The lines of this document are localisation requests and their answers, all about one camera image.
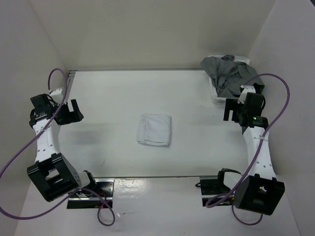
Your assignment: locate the white skirt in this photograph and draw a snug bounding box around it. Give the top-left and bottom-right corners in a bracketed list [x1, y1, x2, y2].
[137, 114, 172, 148]

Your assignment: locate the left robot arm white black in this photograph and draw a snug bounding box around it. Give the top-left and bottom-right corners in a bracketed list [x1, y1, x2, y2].
[27, 89, 98, 202]

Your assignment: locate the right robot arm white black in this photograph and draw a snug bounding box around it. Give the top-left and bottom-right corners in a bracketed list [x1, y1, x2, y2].
[223, 91, 285, 215]

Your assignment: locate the white laundry basket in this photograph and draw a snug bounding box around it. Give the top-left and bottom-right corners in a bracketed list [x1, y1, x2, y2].
[208, 56, 251, 105]

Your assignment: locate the black garment in basket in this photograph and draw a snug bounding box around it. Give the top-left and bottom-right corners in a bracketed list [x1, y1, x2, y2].
[253, 83, 265, 94]

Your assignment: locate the grey skirt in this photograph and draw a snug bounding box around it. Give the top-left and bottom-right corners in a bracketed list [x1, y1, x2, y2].
[200, 55, 264, 98]

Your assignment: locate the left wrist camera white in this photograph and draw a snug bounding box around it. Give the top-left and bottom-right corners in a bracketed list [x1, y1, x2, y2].
[49, 88, 64, 104]

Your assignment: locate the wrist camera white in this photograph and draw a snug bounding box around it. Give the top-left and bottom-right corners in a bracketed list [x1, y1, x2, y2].
[49, 88, 64, 104]
[238, 85, 256, 104]

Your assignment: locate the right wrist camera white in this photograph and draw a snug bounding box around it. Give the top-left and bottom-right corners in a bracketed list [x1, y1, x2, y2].
[238, 85, 256, 104]

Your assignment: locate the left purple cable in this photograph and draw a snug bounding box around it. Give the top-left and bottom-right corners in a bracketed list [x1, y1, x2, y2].
[0, 68, 116, 226]

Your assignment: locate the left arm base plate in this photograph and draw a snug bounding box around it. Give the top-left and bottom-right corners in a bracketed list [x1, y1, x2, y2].
[66, 178, 115, 209]

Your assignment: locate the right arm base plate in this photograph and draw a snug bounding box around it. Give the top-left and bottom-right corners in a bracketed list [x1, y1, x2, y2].
[195, 176, 230, 207]

